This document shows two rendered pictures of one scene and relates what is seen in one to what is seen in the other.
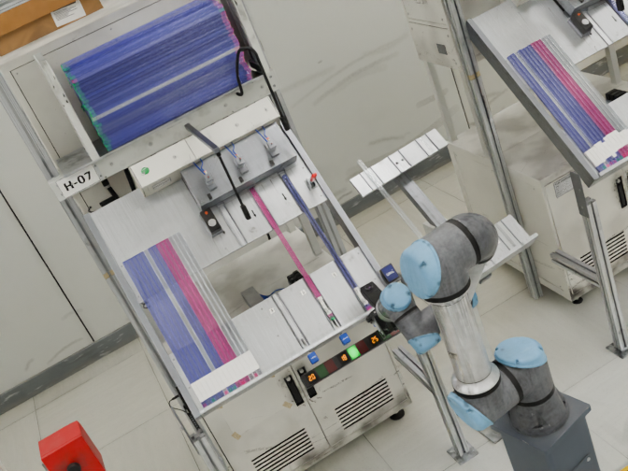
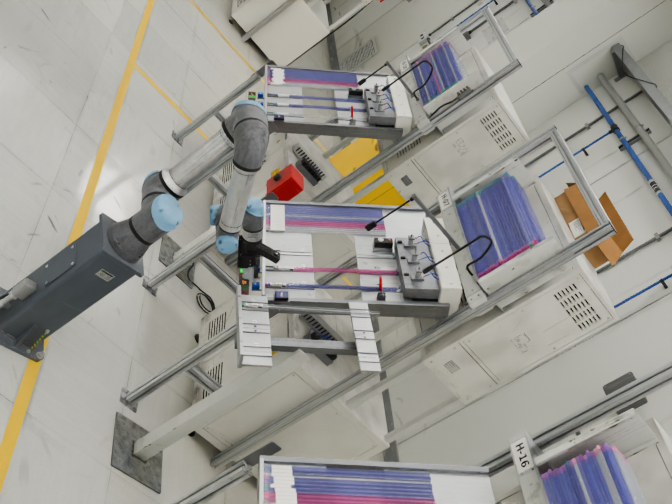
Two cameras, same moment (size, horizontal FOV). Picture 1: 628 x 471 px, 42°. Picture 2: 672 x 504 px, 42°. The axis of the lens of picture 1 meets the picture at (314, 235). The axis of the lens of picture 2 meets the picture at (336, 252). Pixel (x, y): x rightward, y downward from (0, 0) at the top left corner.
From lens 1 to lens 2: 3.22 m
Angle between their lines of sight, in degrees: 66
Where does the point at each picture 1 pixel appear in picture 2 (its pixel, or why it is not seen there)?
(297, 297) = (301, 262)
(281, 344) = (277, 244)
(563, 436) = (100, 227)
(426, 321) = not seen: hidden behind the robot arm
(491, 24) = (474, 486)
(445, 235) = (258, 113)
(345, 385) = (233, 365)
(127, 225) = (405, 220)
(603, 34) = not seen: outside the picture
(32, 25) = (571, 210)
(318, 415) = (226, 350)
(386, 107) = not seen: outside the picture
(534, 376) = (149, 203)
